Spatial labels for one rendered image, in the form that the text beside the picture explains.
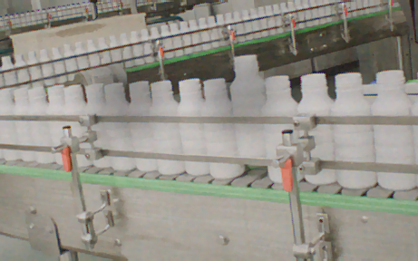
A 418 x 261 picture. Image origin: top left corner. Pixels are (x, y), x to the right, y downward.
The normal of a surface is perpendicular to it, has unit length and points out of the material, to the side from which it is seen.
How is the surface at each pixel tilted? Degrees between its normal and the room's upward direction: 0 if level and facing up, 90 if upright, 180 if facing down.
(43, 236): 90
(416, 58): 90
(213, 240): 90
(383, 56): 90
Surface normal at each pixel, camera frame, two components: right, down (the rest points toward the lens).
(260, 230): -0.63, 0.23
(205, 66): 0.53, 0.10
